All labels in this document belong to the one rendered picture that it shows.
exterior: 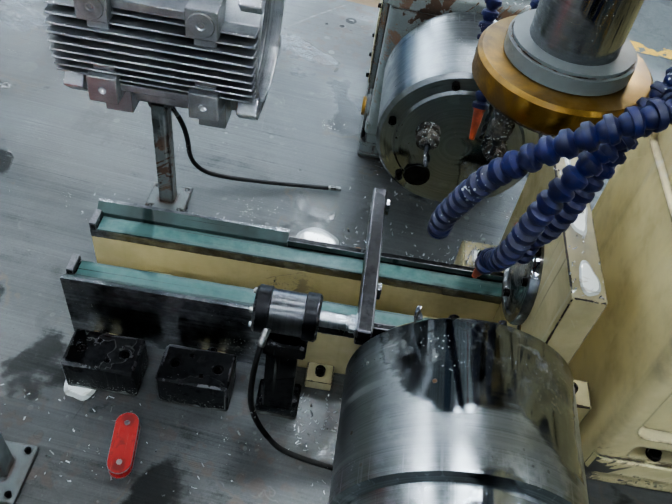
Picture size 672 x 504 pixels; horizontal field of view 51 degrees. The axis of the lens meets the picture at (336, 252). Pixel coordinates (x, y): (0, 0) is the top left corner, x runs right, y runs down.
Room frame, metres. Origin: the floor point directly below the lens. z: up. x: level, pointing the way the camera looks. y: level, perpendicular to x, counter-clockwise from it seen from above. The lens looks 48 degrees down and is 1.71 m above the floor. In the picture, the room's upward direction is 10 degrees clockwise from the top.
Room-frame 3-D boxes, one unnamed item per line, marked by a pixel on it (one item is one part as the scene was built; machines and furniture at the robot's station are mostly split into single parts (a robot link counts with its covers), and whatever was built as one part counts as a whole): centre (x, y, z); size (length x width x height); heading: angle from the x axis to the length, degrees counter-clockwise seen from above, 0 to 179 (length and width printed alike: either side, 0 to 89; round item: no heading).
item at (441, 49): (1.01, -0.15, 1.04); 0.37 x 0.25 x 0.25; 0
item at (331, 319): (0.52, 0.00, 1.01); 0.08 x 0.02 x 0.02; 90
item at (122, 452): (0.41, 0.23, 0.81); 0.09 x 0.03 x 0.02; 8
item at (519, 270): (0.65, -0.25, 1.02); 0.15 x 0.02 x 0.15; 0
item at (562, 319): (0.65, -0.31, 0.97); 0.30 x 0.11 x 0.34; 0
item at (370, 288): (0.62, -0.05, 1.01); 0.26 x 0.04 x 0.03; 0
